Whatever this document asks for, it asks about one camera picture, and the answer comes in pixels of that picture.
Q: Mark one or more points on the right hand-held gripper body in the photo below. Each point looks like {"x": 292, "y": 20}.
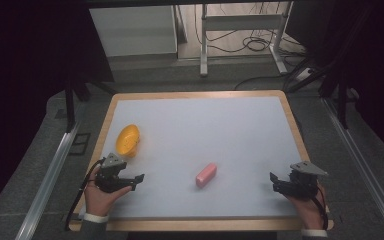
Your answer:
{"x": 302, "y": 181}

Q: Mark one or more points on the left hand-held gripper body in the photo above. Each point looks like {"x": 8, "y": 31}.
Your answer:
{"x": 110, "y": 176}

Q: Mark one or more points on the yellow bowl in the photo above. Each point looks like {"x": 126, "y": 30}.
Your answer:
{"x": 127, "y": 140}

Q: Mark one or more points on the pink soap bar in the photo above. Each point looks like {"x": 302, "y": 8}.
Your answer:
{"x": 206, "y": 174}

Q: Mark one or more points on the person's left hand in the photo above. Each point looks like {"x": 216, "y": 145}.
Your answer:
{"x": 100, "y": 200}

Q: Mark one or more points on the person's right hand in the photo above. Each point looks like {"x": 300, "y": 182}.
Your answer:
{"x": 308, "y": 210}

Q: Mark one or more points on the black metal stand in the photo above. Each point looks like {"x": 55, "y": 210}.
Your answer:
{"x": 70, "y": 106}
{"x": 341, "y": 100}

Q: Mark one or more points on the white power strip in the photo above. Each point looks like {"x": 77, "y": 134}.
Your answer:
{"x": 304, "y": 74}

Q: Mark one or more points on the dark curtain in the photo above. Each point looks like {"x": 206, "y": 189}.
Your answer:
{"x": 23, "y": 66}
{"x": 376, "y": 66}

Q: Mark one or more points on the white cabinet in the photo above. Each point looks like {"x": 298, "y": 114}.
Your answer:
{"x": 133, "y": 30}

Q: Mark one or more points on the black floor frame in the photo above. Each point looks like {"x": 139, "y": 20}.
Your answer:
{"x": 80, "y": 144}

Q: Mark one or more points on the aluminium rail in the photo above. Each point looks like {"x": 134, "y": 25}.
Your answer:
{"x": 46, "y": 186}
{"x": 363, "y": 166}

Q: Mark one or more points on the grey metal desk frame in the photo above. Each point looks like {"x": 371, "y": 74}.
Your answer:
{"x": 240, "y": 22}

